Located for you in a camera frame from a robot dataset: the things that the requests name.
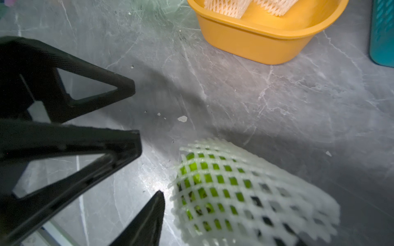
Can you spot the yellow plastic tub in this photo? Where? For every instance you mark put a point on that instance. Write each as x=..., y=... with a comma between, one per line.
x=265, y=38

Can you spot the green custard apple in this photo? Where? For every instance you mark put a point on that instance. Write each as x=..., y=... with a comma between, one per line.
x=214, y=194

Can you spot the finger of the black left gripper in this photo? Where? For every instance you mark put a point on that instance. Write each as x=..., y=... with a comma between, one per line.
x=46, y=167
x=29, y=73

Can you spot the white foam net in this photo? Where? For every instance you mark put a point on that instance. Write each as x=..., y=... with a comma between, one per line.
x=231, y=8
x=276, y=7
x=291, y=206

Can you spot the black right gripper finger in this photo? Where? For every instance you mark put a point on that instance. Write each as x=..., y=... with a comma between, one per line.
x=145, y=229

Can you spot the teal plastic basket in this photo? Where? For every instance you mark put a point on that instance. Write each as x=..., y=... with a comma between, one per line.
x=381, y=47

